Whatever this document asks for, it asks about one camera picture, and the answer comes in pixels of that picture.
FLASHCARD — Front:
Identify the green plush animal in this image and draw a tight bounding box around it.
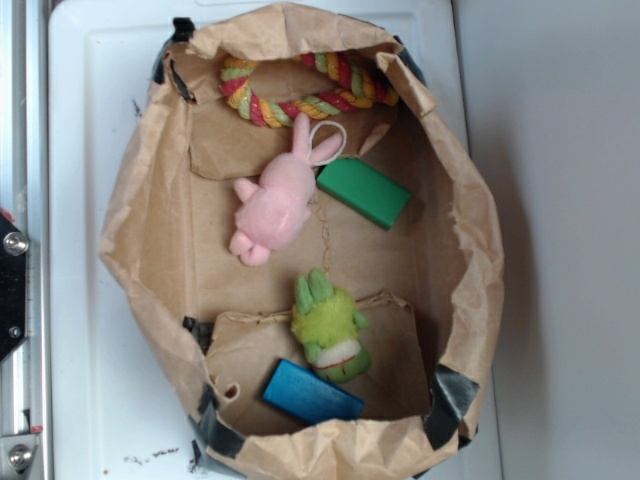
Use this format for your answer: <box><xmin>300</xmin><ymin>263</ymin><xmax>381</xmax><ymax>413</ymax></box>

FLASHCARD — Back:
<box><xmin>291</xmin><ymin>268</ymin><xmax>371</xmax><ymax>384</ymax></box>

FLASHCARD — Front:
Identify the aluminium frame rail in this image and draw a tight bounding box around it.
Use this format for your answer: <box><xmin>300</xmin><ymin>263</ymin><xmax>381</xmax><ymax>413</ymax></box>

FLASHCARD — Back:
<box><xmin>1</xmin><ymin>1</ymin><xmax>53</xmax><ymax>479</ymax></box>

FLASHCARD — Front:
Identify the multicolour rope ring toy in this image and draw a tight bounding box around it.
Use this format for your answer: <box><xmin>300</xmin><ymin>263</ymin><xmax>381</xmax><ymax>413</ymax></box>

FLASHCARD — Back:
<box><xmin>220</xmin><ymin>51</ymin><xmax>400</xmax><ymax>128</ymax></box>

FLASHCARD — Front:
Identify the pink plush bunny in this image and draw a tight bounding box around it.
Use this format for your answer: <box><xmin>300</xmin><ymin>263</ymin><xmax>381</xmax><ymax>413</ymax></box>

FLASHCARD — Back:
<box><xmin>229</xmin><ymin>113</ymin><xmax>347</xmax><ymax>267</ymax></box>

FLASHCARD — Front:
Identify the black mounting bracket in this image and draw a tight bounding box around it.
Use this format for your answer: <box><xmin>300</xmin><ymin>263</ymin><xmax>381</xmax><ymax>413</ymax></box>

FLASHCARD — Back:
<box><xmin>0</xmin><ymin>209</ymin><xmax>29</xmax><ymax>362</ymax></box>

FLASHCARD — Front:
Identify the brown paper bag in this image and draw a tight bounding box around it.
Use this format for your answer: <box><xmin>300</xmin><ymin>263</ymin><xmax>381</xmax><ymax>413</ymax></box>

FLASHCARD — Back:
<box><xmin>100</xmin><ymin>3</ymin><xmax>504</xmax><ymax>479</ymax></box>

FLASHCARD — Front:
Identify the green wooden block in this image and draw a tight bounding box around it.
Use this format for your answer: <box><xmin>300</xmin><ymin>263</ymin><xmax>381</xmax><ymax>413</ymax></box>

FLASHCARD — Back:
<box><xmin>317</xmin><ymin>157</ymin><xmax>412</xmax><ymax>230</ymax></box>

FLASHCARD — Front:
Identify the blue wooden block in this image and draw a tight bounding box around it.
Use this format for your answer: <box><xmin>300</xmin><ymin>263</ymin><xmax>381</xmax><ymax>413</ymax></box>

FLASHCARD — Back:
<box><xmin>262</xmin><ymin>359</ymin><xmax>364</xmax><ymax>425</ymax></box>

